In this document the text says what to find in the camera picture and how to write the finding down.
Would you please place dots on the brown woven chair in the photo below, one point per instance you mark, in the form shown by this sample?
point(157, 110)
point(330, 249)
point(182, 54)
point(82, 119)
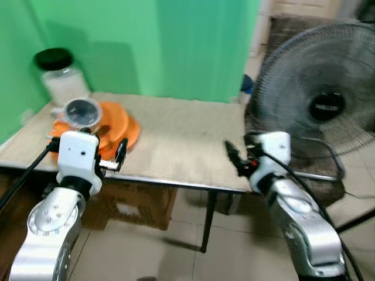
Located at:
point(287, 32)

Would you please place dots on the brown cardboard box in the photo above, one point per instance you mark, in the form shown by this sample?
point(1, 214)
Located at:
point(132, 204)

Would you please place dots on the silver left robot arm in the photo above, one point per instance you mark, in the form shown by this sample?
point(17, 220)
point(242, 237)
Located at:
point(50, 222)

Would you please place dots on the black standing fan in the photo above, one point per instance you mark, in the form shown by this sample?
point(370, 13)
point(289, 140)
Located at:
point(325, 105)

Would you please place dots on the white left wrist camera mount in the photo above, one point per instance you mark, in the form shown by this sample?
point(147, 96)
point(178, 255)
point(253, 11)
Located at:
point(78, 153)

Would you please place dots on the orange plastic plate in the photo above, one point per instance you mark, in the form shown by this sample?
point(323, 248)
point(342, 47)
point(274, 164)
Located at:
point(117, 129)

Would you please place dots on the beige table with metal legs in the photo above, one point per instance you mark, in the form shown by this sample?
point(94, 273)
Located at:
point(176, 143)

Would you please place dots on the clear jar with black lid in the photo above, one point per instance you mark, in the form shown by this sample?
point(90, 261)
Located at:
point(63, 82)

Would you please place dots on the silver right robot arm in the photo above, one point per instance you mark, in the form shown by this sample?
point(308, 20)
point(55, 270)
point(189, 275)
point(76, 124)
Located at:
point(302, 225)

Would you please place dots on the green backdrop panel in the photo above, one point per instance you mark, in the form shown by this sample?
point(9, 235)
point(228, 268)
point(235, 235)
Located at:
point(152, 47)

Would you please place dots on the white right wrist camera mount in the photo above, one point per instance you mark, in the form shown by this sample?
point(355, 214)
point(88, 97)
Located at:
point(272, 152)

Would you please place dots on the clear plastic measuring cup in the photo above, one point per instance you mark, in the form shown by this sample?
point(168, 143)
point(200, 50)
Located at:
point(82, 113)

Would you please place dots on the dark blue object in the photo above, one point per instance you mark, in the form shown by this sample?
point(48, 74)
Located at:
point(246, 85)

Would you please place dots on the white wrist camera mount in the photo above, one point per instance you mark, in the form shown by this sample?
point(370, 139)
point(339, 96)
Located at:
point(78, 153)
point(272, 152)

